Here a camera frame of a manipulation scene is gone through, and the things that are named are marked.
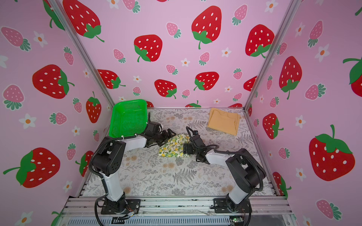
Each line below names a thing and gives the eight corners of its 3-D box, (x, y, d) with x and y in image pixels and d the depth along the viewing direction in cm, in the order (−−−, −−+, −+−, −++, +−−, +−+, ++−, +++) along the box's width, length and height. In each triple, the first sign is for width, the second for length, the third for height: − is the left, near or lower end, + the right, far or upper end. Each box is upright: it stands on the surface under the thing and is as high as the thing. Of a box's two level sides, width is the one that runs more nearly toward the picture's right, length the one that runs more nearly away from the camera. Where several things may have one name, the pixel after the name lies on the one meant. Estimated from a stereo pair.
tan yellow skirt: (205, 126, 112) (205, 124, 109) (211, 109, 124) (212, 107, 122) (236, 136, 106) (237, 133, 104) (239, 117, 119) (240, 114, 116)
